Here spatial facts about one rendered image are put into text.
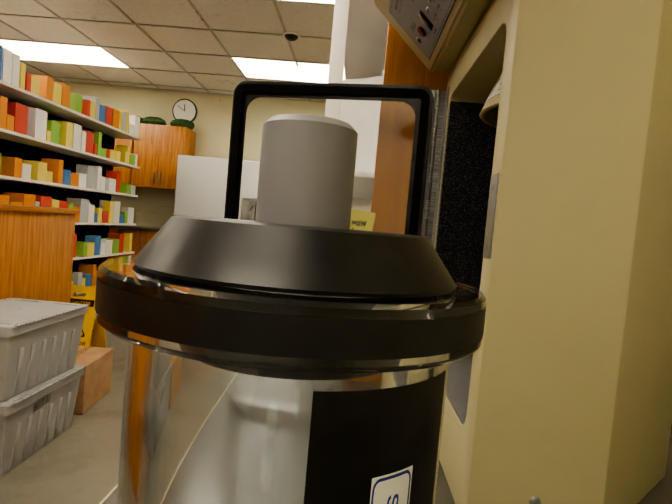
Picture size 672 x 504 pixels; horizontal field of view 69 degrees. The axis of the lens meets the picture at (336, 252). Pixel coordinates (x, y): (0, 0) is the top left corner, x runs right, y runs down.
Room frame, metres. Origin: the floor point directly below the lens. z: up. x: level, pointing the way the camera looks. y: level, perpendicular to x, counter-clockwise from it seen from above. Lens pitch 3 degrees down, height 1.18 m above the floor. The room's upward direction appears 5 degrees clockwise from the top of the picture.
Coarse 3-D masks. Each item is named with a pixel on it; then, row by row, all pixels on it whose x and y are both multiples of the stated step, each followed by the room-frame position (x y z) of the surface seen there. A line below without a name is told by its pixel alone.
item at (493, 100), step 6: (498, 84) 0.52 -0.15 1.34; (492, 90) 0.53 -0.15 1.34; (498, 90) 0.51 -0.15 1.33; (492, 96) 0.52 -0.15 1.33; (498, 96) 0.51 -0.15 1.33; (486, 102) 0.53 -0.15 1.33; (492, 102) 0.51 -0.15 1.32; (498, 102) 0.50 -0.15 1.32; (486, 108) 0.52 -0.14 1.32; (492, 108) 0.57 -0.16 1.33; (498, 108) 0.58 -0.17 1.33; (480, 114) 0.55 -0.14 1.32; (486, 114) 0.56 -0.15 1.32; (492, 114) 0.58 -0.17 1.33; (486, 120) 0.57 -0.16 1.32; (492, 120) 0.58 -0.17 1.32
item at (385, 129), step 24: (264, 120) 0.76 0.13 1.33; (360, 120) 0.73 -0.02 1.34; (384, 120) 0.72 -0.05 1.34; (408, 120) 0.71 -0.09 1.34; (432, 120) 0.71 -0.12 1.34; (360, 144) 0.72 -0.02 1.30; (384, 144) 0.72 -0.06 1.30; (408, 144) 0.71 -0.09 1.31; (360, 168) 0.72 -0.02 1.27; (384, 168) 0.72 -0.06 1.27; (408, 168) 0.71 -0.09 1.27; (240, 192) 0.76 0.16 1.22; (360, 192) 0.72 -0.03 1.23; (384, 192) 0.72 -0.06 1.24; (360, 216) 0.72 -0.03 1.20; (384, 216) 0.72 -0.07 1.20
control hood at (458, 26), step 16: (384, 0) 0.67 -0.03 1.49; (464, 0) 0.50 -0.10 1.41; (480, 0) 0.49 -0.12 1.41; (384, 16) 0.72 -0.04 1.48; (464, 16) 0.53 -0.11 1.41; (480, 16) 0.53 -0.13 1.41; (400, 32) 0.70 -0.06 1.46; (448, 32) 0.57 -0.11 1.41; (464, 32) 0.57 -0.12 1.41; (416, 48) 0.70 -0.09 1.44; (448, 48) 0.62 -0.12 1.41; (432, 64) 0.69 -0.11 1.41; (448, 64) 0.67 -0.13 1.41
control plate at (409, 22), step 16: (400, 0) 0.62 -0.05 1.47; (416, 0) 0.58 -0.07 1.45; (448, 0) 0.52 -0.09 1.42; (400, 16) 0.66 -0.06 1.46; (416, 16) 0.62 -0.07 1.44; (432, 16) 0.58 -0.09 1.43; (448, 16) 0.54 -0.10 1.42; (416, 32) 0.65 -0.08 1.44; (432, 32) 0.61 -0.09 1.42; (432, 48) 0.64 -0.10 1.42
